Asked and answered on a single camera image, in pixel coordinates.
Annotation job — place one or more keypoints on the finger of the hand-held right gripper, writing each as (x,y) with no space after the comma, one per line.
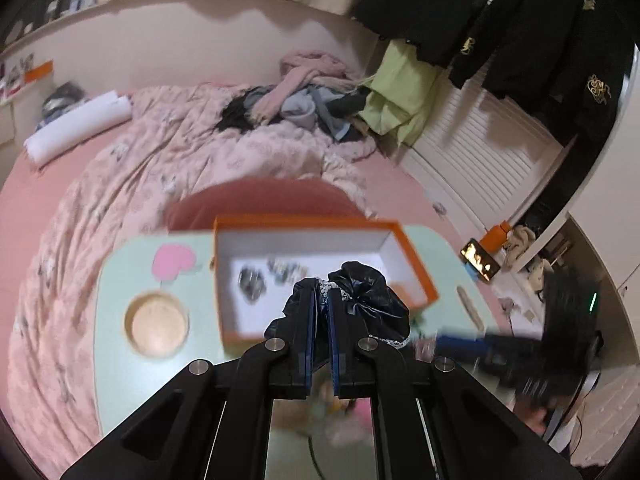
(462,344)

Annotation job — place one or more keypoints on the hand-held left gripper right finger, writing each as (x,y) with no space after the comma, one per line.
(336,345)

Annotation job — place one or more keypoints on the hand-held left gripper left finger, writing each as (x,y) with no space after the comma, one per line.
(305,332)

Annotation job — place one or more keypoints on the black satin scrunchie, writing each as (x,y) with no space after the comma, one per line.
(367,300)

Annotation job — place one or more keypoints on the orange cardboard box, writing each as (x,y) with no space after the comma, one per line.
(300,250)

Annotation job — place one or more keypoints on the silver black hair accessory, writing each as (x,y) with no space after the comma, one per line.
(250,284)
(282,269)

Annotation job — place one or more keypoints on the smartphone with lit screen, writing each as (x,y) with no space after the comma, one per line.
(480,259)

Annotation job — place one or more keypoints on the orange bottle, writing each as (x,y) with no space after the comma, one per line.
(496,237)

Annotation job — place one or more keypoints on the beige crumpled cloth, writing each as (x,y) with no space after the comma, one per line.
(520,247)

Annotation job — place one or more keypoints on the dark red pillow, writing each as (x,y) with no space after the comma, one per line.
(265,205)

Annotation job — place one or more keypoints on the small grey trinket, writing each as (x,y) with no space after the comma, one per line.
(440,207)

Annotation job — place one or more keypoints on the pink heart-shaped pad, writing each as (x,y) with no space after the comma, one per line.
(172,262)

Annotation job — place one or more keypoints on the white louvered wardrobe door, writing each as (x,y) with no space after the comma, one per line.
(495,160)

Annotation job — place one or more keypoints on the mint green lap table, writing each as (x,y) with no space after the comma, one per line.
(125,270)

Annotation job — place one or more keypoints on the blue grey clothes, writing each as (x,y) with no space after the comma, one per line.
(310,105)

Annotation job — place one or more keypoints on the black wig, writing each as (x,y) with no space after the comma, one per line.
(242,110)

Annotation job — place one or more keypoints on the pink printed blanket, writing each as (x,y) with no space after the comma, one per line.
(100,220)

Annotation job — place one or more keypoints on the light green cloth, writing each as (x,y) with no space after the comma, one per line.
(400,95)

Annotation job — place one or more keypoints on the pile of clothes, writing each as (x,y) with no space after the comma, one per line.
(305,72)

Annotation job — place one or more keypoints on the white paper roll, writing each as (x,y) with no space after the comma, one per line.
(75,127)

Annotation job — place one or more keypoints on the grey black bundle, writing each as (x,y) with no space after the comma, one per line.
(62,100)

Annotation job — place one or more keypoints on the black hanging jacket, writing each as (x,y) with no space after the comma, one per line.
(425,5)

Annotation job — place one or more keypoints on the white drawer cabinet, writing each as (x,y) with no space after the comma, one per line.
(7,120)

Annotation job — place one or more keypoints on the small orange box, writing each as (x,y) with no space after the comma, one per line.
(39,71)

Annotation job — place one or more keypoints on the white bottle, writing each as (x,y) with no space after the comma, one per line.
(76,0)

